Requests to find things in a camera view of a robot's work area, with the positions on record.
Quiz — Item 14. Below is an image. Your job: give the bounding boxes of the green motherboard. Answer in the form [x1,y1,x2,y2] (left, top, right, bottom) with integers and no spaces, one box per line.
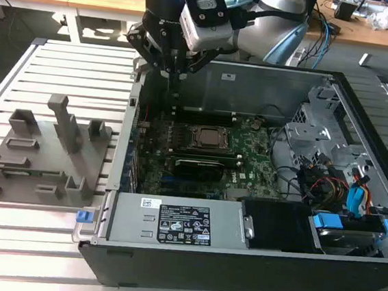
[129,104,287,208]

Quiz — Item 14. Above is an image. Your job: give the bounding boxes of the grey parts rack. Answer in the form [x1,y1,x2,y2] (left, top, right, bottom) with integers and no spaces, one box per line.
[0,88,123,214]

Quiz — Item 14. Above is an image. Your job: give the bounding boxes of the black camera bracket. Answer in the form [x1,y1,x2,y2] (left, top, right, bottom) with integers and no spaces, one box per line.
[183,0,230,29]

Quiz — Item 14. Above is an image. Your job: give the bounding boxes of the black cup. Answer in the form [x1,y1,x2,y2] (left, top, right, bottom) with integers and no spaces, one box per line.
[333,0,359,21]

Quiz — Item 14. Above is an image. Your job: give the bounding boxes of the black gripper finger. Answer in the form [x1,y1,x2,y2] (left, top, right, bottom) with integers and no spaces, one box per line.
[175,45,221,99]
[121,21,183,95]

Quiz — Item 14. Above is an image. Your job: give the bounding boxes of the yellow red power wires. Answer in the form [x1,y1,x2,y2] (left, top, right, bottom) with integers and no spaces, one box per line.
[307,173,352,207]

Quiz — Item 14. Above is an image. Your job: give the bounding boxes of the blue data wire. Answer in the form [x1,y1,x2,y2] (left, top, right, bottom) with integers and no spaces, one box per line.
[344,168,371,218]

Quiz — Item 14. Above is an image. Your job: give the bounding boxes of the grey power supply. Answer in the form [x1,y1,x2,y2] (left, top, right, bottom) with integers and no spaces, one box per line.
[90,186,257,260]

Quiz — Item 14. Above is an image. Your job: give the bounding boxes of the wooden desk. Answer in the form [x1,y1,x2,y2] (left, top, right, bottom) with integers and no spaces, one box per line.
[0,0,388,74]

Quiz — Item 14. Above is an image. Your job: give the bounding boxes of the black open PC case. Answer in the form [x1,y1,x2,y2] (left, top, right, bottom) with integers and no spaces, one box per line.
[66,47,388,291]

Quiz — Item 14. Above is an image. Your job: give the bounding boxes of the silver hard disk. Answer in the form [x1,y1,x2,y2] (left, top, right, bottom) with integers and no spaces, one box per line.
[317,227,384,259]

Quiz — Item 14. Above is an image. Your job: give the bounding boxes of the black drive bay cover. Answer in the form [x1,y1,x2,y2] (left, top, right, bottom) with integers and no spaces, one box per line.
[237,196,317,257]

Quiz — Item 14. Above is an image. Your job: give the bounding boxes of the grey metal drive cage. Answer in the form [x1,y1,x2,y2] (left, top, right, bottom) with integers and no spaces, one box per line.
[278,81,387,191]

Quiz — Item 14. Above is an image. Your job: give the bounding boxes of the blue disk carrier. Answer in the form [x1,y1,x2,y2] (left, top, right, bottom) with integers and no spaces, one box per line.
[311,212,388,240]

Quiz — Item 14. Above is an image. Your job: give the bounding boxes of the metal socket cover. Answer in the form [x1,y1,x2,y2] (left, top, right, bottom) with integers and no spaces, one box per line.
[185,123,238,153]

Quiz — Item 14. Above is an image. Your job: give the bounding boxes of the black Nvidia graphics card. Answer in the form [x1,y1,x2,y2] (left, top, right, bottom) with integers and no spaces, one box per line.
[171,155,227,183]

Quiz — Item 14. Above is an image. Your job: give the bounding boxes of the silver CPU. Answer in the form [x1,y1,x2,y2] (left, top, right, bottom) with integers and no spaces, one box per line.
[196,129,230,148]

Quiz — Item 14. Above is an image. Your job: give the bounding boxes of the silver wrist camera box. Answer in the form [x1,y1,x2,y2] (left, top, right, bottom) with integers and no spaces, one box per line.
[176,0,236,56]

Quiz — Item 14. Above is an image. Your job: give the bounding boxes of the blue case latch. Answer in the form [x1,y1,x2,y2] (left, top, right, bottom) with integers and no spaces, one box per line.
[75,210,91,225]

